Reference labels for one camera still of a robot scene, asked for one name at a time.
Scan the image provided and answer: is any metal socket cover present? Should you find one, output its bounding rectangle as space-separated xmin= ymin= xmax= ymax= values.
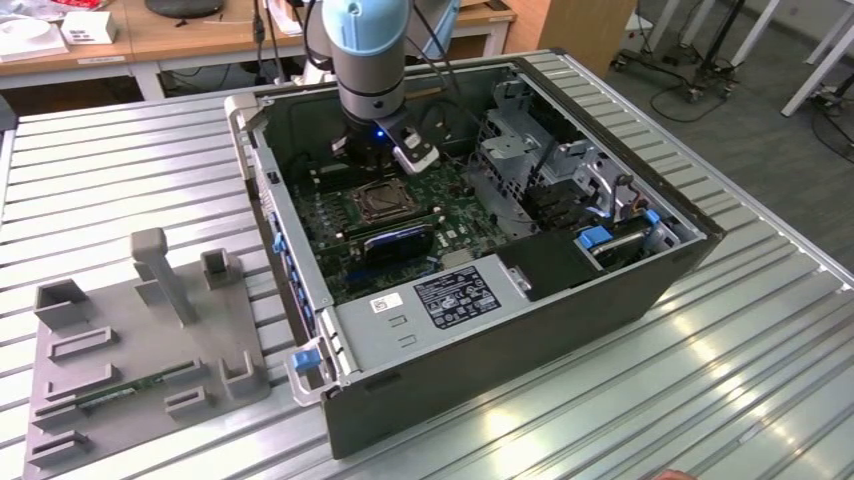
xmin=350 ymin=179 xmax=421 ymax=226

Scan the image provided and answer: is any black graphics card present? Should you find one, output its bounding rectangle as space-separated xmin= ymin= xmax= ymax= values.
xmin=359 ymin=223 xmax=437 ymax=267

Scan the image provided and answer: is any green motherboard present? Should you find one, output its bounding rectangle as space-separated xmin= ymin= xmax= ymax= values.
xmin=293 ymin=149 xmax=536 ymax=304

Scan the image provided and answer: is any metal drive cage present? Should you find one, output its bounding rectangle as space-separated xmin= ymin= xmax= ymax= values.
xmin=474 ymin=79 xmax=593 ymax=229

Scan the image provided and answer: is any wooden desk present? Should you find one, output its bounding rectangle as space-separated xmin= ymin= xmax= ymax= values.
xmin=0 ymin=0 xmax=520 ymax=101

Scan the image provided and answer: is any black plastic shroud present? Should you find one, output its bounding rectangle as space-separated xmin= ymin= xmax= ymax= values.
xmin=497 ymin=233 xmax=606 ymax=302

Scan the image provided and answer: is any silver power supply unit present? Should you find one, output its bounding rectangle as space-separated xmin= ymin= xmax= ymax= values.
xmin=331 ymin=257 xmax=536 ymax=375

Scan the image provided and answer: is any hard disk in blue carrier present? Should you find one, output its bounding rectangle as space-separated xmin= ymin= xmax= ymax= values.
xmin=574 ymin=224 xmax=660 ymax=274

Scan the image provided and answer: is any black round pad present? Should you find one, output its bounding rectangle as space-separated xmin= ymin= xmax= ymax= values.
xmin=143 ymin=0 xmax=226 ymax=17

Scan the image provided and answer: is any wooden cabinet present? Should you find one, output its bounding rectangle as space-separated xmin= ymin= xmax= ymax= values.
xmin=533 ymin=0 xmax=640 ymax=80

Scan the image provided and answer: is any blue case latch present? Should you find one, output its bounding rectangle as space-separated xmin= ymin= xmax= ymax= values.
xmin=289 ymin=351 xmax=323 ymax=375

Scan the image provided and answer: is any white cardboard box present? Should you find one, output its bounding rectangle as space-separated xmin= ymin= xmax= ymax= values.
xmin=59 ymin=10 xmax=119 ymax=46

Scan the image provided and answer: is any black PC case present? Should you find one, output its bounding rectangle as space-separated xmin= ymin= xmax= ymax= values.
xmin=223 ymin=47 xmax=729 ymax=461

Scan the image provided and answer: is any black wheeled stand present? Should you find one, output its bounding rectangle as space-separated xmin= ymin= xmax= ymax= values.
xmin=610 ymin=0 xmax=746 ymax=104

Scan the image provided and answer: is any grey parts rack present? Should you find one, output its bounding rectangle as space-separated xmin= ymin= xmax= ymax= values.
xmin=23 ymin=227 xmax=274 ymax=479

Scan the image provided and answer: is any white flat tray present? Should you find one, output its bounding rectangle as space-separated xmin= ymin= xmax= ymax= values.
xmin=0 ymin=14 xmax=70 ymax=64

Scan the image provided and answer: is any green RAM stick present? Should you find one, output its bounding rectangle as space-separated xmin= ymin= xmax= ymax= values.
xmin=74 ymin=360 xmax=197 ymax=410

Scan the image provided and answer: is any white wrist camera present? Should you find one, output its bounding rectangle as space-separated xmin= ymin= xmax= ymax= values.
xmin=373 ymin=117 xmax=443 ymax=176

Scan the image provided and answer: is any white table frame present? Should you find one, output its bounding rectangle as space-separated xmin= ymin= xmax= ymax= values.
xmin=780 ymin=27 xmax=854 ymax=119

